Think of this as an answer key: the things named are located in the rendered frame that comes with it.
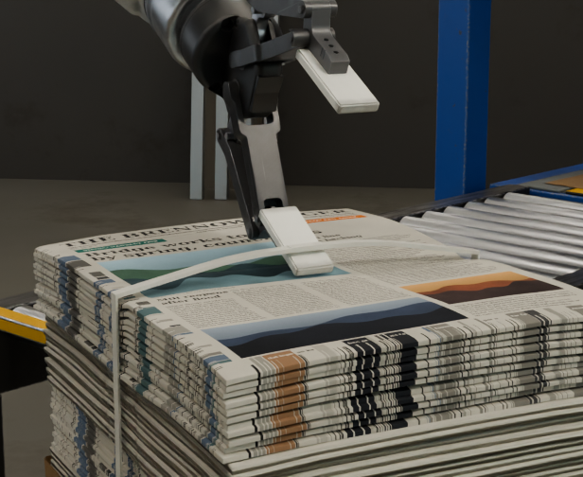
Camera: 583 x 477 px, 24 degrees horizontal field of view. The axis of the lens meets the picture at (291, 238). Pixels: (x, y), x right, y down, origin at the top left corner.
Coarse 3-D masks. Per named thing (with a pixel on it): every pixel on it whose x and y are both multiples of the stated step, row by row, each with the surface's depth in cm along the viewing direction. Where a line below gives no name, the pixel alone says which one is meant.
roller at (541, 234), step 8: (424, 216) 252; (432, 216) 251; (440, 216) 250; (448, 216) 250; (456, 216) 249; (464, 224) 246; (472, 224) 245; (480, 224) 244; (488, 224) 243; (496, 224) 242; (504, 224) 242; (512, 224) 242; (504, 232) 240; (512, 232) 239; (520, 232) 238; (528, 232) 238; (536, 232) 237; (544, 232) 236; (552, 232) 235; (560, 240) 233; (568, 240) 232; (576, 240) 231
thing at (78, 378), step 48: (96, 240) 109; (144, 240) 108; (192, 240) 108; (240, 240) 107; (336, 240) 108; (432, 240) 108; (48, 288) 107; (96, 288) 96; (48, 336) 108; (96, 336) 97; (96, 384) 99; (96, 432) 101
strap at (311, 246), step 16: (352, 240) 100; (368, 240) 100; (384, 240) 101; (224, 256) 96; (240, 256) 95; (256, 256) 96; (176, 272) 94; (192, 272) 94; (128, 288) 92; (144, 288) 92
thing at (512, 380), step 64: (192, 320) 86; (256, 320) 86; (320, 320) 86; (384, 320) 85; (448, 320) 85; (512, 320) 85; (576, 320) 87; (192, 384) 81; (256, 384) 77; (320, 384) 79; (384, 384) 81; (448, 384) 83; (512, 384) 85; (576, 384) 88; (192, 448) 82; (256, 448) 78; (320, 448) 79; (384, 448) 81; (448, 448) 83; (512, 448) 85; (576, 448) 88
